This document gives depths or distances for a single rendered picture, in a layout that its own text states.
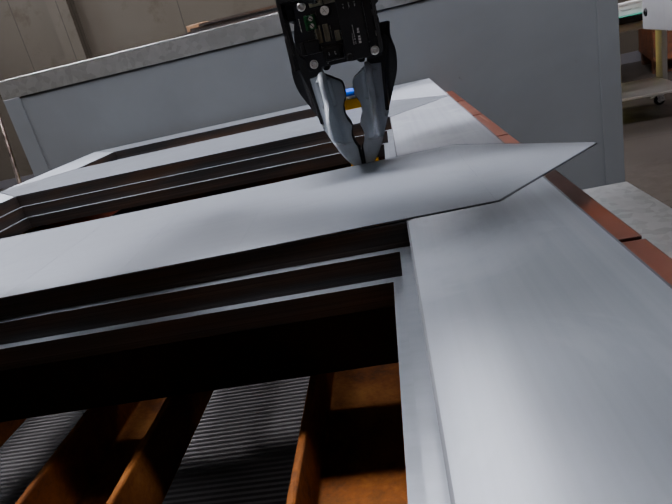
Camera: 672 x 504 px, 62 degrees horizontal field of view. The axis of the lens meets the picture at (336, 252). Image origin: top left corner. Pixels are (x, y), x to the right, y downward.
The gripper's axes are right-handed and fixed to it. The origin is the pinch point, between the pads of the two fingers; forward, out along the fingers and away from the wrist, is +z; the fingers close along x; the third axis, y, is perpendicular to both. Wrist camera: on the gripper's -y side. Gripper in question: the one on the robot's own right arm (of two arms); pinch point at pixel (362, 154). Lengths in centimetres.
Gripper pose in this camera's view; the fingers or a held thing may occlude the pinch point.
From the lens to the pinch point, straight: 52.0
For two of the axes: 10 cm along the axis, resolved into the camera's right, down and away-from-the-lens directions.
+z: 2.2, 9.1, 3.5
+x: 9.7, -1.8, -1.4
